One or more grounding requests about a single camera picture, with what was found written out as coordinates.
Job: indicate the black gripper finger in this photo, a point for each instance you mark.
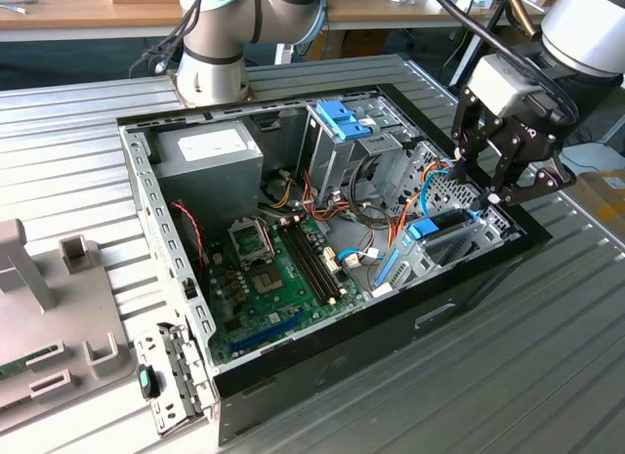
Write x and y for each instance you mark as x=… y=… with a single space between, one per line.
x=542 y=180
x=461 y=132

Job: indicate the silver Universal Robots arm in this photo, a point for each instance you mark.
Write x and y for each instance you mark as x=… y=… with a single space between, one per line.
x=210 y=34

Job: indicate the grey metal disk bay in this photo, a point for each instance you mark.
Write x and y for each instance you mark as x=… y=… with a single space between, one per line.
x=415 y=271

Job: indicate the white side table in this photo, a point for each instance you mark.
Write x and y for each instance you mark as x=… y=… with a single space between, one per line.
x=595 y=153

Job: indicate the cardboard box with label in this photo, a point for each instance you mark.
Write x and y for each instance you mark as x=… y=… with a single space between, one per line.
x=600 y=205

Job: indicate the large brown cardboard box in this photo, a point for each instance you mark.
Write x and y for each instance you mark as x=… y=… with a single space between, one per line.
x=525 y=48

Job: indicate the black tripod pole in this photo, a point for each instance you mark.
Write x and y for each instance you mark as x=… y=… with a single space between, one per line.
x=469 y=58

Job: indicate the blue plastic drive latch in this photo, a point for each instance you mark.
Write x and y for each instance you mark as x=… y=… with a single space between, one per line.
x=334 y=113
x=358 y=129

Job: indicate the grey metal drive cage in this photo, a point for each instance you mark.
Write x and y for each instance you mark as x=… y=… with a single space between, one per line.
x=327 y=166

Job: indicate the light wooden desk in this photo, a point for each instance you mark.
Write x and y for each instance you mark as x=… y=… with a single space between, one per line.
x=390 y=12
x=49 y=14

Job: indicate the black RAM slot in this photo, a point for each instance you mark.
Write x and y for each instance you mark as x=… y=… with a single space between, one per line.
x=305 y=266
x=318 y=260

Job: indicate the CPU socket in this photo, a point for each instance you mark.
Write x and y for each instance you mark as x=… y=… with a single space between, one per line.
x=251 y=236

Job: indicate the green motherboard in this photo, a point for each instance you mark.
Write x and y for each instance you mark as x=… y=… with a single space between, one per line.
x=288 y=302

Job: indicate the black open PC case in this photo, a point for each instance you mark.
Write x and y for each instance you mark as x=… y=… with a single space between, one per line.
x=366 y=356

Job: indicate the silver chipset chip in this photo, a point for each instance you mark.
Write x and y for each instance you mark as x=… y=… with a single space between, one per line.
x=266 y=280

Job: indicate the grey power supply unit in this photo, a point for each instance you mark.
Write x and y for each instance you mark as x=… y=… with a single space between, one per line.
x=210 y=190

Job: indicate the blue expansion slot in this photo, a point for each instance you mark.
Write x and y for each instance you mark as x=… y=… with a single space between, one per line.
x=266 y=334

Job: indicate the grey parts rack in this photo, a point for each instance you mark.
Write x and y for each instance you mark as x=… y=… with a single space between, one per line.
x=73 y=317

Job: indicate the green RAM stick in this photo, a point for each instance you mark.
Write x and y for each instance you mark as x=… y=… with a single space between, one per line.
x=24 y=362

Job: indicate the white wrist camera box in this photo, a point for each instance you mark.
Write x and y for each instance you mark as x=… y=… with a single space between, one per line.
x=503 y=90

